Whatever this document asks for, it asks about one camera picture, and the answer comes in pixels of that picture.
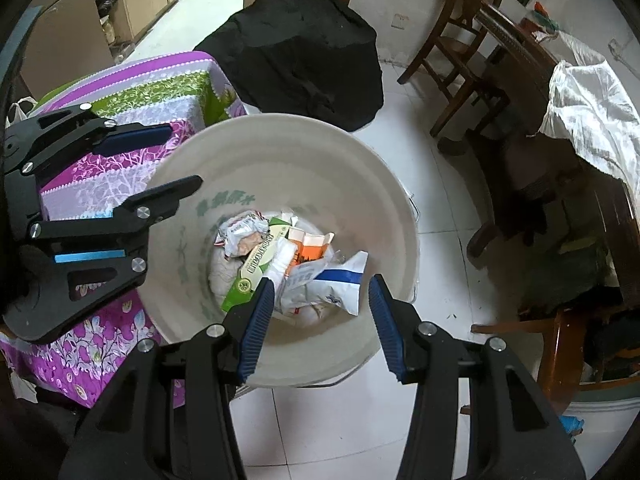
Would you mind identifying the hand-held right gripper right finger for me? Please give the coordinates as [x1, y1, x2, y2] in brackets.
[367, 274, 586, 480]

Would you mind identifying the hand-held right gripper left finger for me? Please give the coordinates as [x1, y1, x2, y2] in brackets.
[59, 276, 277, 480]

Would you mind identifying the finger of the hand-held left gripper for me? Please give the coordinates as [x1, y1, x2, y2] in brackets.
[27, 175, 203, 306]
[4, 103, 173, 177]

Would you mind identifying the white tissue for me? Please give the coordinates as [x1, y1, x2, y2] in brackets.
[207, 255, 241, 306]

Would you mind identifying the green cardboard box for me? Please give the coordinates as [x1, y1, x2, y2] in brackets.
[220, 217, 292, 313]

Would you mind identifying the orange white paper bag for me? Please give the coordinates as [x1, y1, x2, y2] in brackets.
[287, 226, 337, 267]

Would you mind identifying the white plastic bucket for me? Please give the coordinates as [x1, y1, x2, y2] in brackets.
[141, 113, 422, 389]

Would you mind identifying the purple floral tablecloth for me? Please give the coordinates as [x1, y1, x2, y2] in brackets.
[0, 50, 247, 408]

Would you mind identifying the white plastic bag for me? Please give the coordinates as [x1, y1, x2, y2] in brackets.
[5, 99, 39, 128]

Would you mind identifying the person's leg in black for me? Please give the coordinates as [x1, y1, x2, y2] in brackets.
[0, 390, 96, 480]

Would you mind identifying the brown wooden armchair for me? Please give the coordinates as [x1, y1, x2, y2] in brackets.
[470, 305, 640, 413]

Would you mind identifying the black cloth cover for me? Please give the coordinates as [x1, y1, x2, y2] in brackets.
[193, 0, 385, 133]

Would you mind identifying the blue cloth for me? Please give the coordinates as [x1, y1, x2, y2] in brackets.
[559, 414, 585, 442]

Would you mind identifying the dark wooden table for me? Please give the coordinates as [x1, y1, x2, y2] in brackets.
[465, 2, 640, 311]

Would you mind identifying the white plastic tub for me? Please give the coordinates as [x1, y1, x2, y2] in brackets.
[565, 385, 640, 433]

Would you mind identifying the dark wooden chair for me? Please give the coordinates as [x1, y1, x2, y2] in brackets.
[397, 0, 511, 137]

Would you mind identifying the white crumpled cloth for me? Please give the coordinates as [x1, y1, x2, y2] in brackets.
[537, 30, 640, 196]

